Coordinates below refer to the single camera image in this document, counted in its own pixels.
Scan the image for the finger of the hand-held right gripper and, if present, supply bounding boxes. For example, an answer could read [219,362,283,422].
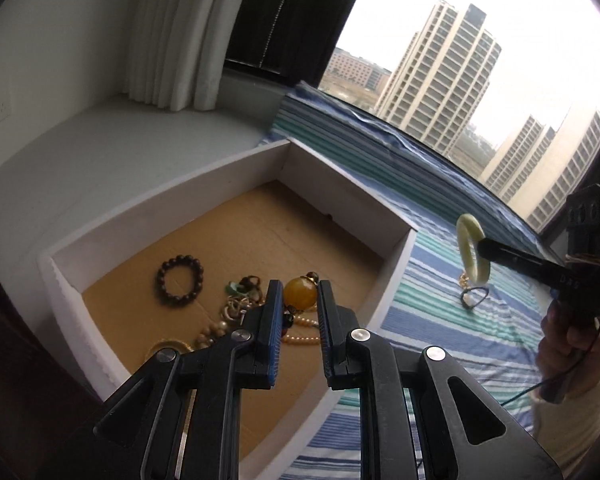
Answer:
[475,237,568,291]

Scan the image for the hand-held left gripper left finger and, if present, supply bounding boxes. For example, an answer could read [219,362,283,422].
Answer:
[94,280,287,480]

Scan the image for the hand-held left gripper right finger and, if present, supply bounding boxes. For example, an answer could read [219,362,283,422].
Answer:
[316,280,563,480]

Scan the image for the golden beaded necklace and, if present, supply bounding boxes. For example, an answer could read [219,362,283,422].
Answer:
[280,315,326,347]

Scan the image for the pale green jade bangle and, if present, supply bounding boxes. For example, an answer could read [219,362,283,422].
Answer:
[456,213,492,281]

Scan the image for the silver ring chain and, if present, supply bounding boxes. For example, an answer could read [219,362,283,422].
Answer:
[219,296,253,323]

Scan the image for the dark beaded bracelet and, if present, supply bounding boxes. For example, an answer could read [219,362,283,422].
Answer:
[155,255,202,306]

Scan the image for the white box with cardboard bottom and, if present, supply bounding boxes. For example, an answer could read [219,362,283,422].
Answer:
[37,136,418,478]

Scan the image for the person's right forearm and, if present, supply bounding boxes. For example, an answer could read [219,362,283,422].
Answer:
[530,372,600,468]

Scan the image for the person's right hand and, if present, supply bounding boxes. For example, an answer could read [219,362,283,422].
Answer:
[539,300,600,403]

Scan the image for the grey high-rise building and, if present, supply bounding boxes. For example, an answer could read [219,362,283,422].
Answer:
[480,105,600,231]

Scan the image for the blue green striped bedsheet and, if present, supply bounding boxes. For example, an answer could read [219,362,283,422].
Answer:
[260,82,561,480]

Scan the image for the tall beige high-rise building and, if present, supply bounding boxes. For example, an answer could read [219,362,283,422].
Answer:
[375,0,502,158]

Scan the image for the dark window blind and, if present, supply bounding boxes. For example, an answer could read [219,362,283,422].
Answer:
[224,0,376,88]

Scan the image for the white curtain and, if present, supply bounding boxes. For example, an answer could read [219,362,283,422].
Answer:
[122,0,231,112]

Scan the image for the dark cord necklace gold clasp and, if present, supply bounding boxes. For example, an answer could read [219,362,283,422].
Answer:
[459,272,490,310]

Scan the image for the wooden beaded bracelet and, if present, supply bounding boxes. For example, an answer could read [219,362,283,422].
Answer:
[194,321,231,351]

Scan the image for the thin dark cable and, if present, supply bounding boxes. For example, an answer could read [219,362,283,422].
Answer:
[500,327,600,406]

